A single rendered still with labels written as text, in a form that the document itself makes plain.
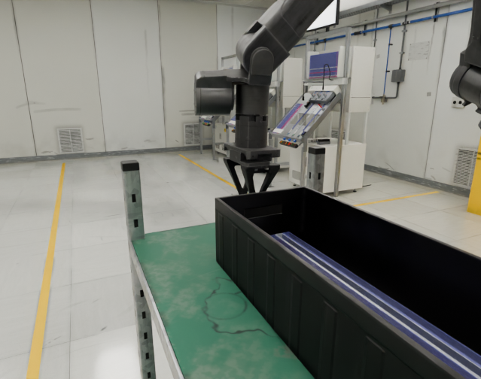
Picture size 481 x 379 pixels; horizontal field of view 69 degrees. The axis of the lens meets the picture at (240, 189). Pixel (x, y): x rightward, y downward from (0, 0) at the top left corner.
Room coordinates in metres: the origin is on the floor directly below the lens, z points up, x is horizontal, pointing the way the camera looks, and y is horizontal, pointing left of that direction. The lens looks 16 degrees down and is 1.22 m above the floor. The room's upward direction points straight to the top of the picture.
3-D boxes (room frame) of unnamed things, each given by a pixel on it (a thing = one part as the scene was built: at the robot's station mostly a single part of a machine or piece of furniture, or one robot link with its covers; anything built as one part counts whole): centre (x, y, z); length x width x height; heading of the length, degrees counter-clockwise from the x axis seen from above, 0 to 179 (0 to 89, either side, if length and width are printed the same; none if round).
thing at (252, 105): (0.61, -0.01, 1.21); 0.07 x 0.06 x 0.07; 101
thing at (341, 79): (4.43, -1.10, 0.95); 1.36 x 0.82 x 1.90; 115
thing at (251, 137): (0.61, -0.02, 1.15); 0.10 x 0.07 x 0.07; 25
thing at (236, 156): (0.60, -0.02, 1.08); 0.07 x 0.07 x 0.09; 25
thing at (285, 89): (5.74, -0.49, 0.95); 1.37 x 0.82 x 1.90; 115
